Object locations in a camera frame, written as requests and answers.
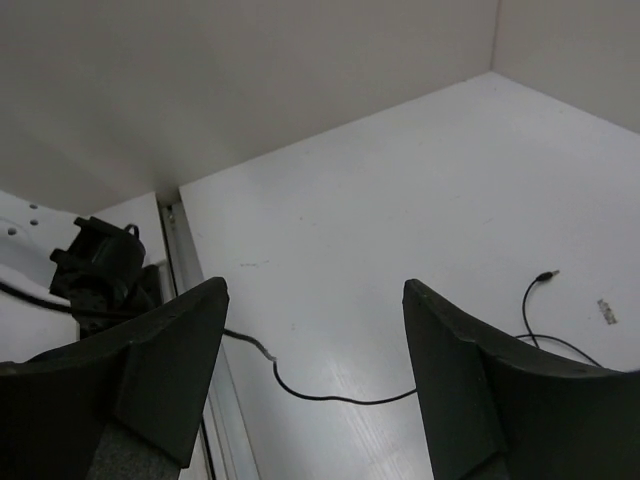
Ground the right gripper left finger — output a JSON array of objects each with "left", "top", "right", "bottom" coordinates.
[{"left": 1, "top": 277, "right": 228, "bottom": 479}]

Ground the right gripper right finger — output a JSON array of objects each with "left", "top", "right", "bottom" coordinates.
[{"left": 403, "top": 279, "right": 639, "bottom": 479}]

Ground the black audio cable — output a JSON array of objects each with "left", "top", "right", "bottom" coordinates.
[{"left": 222, "top": 269, "right": 621, "bottom": 405}]

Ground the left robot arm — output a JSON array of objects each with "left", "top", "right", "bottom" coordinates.
[{"left": 1, "top": 193, "right": 166, "bottom": 361}]

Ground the aluminium rail front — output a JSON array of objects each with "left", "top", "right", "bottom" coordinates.
[{"left": 159, "top": 200, "right": 260, "bottom": 479}]

